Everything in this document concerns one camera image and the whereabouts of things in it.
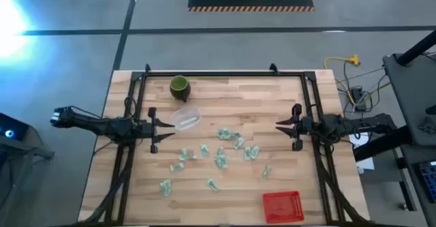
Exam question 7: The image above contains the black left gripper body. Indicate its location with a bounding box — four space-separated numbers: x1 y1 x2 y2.
136 106 159 154

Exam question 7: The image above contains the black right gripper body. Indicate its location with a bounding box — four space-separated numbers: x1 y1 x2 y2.
291 103 319 152

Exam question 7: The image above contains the red plastic basket bin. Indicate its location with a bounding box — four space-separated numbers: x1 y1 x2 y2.
262 190 305 225

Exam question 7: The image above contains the clear plastic container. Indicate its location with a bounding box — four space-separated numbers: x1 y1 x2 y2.
170 106 203 132

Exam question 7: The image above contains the green ceramic mug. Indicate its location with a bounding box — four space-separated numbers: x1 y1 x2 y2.
169 74 192 103

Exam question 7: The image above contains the black power strip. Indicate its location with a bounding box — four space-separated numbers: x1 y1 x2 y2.
350 86 368 112

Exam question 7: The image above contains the white paper sheet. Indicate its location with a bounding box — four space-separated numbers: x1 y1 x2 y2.
347 131 375 172

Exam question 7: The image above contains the black desk crossbar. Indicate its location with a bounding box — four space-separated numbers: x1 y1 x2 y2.
352 124 415 163

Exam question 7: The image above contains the grey metal stand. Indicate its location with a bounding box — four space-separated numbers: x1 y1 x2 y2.
0 131 55 227

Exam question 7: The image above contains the grey desk top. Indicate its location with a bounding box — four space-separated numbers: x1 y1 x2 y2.
381 51 436 148

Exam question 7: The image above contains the small black gadget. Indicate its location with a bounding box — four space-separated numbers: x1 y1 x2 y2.
418 116 436 135

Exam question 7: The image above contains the black keyboard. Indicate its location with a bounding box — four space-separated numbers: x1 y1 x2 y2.
414 160 436 204

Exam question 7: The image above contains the black computer with blue light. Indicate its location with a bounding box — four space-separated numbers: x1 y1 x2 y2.
0 112 30 141

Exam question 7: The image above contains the black pole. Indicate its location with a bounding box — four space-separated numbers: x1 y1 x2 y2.
396 29 436 67

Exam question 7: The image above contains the black floor cable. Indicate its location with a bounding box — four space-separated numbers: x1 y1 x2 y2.
337 61 389 114

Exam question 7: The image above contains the black metal table frame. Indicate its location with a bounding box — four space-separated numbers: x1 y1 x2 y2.
81 63 365 227

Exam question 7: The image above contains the yellow extension cord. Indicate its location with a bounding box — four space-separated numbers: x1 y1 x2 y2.
323 53 392 107

